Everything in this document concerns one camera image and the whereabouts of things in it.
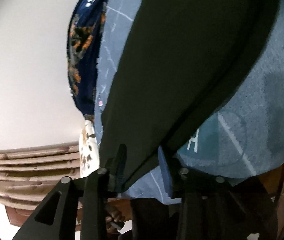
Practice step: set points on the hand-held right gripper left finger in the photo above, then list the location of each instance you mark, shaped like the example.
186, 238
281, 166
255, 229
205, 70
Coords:
121, 166

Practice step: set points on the white floral pillow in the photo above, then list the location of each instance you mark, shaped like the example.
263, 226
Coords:
88, 150

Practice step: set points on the blue blanket with white lines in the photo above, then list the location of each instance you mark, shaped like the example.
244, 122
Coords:
269, 105

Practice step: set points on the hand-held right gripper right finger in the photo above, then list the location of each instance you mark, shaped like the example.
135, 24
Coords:
165, 177

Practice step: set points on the wooden slatted headboard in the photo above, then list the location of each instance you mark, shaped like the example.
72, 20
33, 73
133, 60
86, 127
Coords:
27, 170

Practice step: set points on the brown wooden bed frame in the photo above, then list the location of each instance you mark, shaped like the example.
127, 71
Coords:
281, 180

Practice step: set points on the brown wooden furniture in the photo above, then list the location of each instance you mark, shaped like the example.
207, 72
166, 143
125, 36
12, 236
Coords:
19, 216

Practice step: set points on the person's left hand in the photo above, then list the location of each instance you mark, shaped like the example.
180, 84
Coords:
115, 216

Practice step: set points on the navy printed blanket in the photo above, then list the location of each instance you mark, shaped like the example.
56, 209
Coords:
87, 67

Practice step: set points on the black pants with orange lining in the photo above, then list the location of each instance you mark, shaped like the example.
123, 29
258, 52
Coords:
181, 67

